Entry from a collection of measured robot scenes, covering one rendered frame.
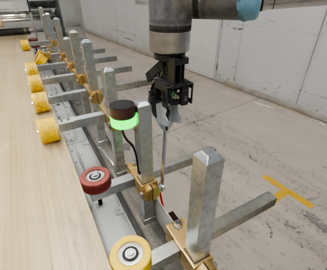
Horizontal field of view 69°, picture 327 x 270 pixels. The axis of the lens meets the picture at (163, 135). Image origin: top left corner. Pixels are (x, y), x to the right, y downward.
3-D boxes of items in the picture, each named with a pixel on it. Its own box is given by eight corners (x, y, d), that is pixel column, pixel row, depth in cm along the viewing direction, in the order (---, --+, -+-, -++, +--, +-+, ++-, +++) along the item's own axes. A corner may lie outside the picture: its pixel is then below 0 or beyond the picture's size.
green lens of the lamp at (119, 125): (131, 115, 59) (130, 107, 58) (140, 125, 55) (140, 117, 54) (107, 120, 57) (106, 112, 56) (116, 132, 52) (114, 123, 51)
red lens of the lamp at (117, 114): (129, 106, 58) (129, 97, 57) (140, 115, 53) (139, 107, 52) (106, 111, 55) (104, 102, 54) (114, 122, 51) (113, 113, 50)
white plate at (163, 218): (142, 194, 86) (141, 173, 80) (181, 255, 66) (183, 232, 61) (141, 195, 85) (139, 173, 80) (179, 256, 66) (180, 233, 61)
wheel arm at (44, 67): (115, 59, 155) (114, 54, 153) (117, 61, 152) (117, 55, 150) (31, 70, 135) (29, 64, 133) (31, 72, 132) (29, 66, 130)
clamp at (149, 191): (141, 171, 78) (140, 158, 76) (161, 197, 68) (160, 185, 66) (125, 176, 76) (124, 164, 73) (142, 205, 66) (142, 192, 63)
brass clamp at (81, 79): (84, 76, 129) (82, 67, 126) (90, 84, 119) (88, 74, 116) (72, 78, 126) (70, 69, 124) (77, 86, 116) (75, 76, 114)
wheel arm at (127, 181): (209, 153, 86) (210, 143, 84) (215, 158, 84) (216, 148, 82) (89, 196, 68) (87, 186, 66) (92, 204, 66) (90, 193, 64)
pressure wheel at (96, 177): (109, 190, 74) (104, 161, 68) (118, 208, 68) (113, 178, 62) (83, 199, 71) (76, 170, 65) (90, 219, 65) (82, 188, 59)
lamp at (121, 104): (135, 167, 68) (129, 97, 56) (143, 179, 64) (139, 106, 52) (116, 173, 66) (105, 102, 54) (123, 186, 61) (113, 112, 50)
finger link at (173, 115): (175, 138, 62) (176, 106, 57) (164, 128, 67) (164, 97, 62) (185, 135, 63) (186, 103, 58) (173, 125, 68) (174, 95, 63)
